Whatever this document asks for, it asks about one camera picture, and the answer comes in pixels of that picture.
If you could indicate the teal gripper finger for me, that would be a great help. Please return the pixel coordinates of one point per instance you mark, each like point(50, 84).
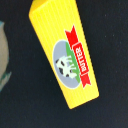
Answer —
point(4, 58)

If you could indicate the yellow butter box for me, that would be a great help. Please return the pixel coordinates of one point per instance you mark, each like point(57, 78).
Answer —
point(58, 26)

